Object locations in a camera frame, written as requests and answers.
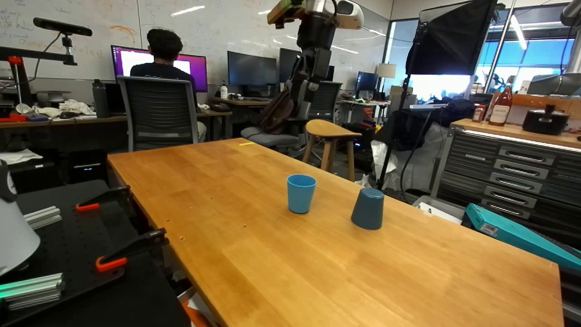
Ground upper black orange clamp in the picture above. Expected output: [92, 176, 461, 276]
[74, 187, 132, 214]

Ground black device on cabinet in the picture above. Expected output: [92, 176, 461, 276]
[522, 105, 568, 134]

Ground wooden stool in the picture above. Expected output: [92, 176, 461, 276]
[303, 118, 359, 180]

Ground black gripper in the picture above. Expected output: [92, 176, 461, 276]
[297, 14, 335, 80]

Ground red labelled bottle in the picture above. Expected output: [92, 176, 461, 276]
[488, 87, 512, 125]

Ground black softbox light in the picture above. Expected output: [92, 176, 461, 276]
[404, 0, 497, 74]

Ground aluminium extrusion bars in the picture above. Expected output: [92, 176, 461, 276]
[0, 272, 65, 310]

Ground seated person dark hair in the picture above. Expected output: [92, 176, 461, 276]
[130, 29, 207, 143]

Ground grey drawer cabinet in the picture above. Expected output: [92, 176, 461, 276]
[432, 118, 581, 247]

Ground dark monitor centre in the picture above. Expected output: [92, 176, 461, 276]
[226, 51, 277, 96]

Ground purple lit monitor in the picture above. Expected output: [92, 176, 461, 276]
[110, 45, 208, 92]

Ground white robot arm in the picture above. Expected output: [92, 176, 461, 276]
[266, 0, 364, 80]

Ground black orange clamp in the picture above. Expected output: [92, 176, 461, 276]
[94, 229, 165, 274]
[74, 187, 132, 214]

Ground dark blue upturned cup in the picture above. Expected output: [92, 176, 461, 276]
[350, 189, 384, 230]

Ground lower black orange clamp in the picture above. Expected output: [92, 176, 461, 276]
[94, 229, 165, 274]

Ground black camera on stand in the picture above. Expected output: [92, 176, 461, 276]
[32, 16, 92, 65]

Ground light blue upright cup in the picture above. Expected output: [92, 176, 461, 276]
[286, 174, 315, 214]

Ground grey mesh office chair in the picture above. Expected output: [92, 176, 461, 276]
[118, 76, 199, 150]

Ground teal case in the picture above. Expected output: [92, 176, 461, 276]
[464, 203, 581, 272]

